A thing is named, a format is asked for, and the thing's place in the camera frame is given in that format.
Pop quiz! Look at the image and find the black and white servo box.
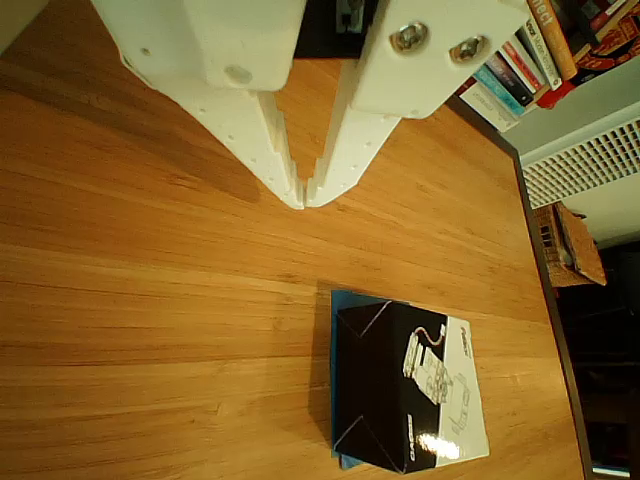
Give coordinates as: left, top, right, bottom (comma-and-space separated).
330, 295, 493, 474

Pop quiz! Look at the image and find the white Modern Romance book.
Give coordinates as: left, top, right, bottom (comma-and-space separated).
514, 17, 562, 92

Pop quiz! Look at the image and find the white louvered heater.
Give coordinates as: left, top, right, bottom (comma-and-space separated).
519, 114, 640, 211

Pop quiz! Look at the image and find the dark purple book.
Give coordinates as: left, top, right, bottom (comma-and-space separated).
485, 49, 536, 110

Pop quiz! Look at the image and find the red Manchester United scarf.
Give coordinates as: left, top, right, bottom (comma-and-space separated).
537, 0, 640, 110

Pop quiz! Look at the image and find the brown wicker basket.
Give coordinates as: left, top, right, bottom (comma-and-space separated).
532, 202, 609, 289

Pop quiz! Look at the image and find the light blue book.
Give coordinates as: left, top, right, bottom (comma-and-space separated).
471, 64, 527, 119

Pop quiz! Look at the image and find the orange Connect book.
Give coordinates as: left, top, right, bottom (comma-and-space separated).
524, 0, 579, 81

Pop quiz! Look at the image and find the white book with dark print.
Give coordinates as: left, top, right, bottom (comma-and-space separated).
457, 79, 521, 134

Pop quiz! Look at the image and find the blue tape square target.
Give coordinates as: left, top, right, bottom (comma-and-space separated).
328, 288, 401, 471

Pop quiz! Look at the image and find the red and white book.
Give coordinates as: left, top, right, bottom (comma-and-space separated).
501, 39, 547, 106

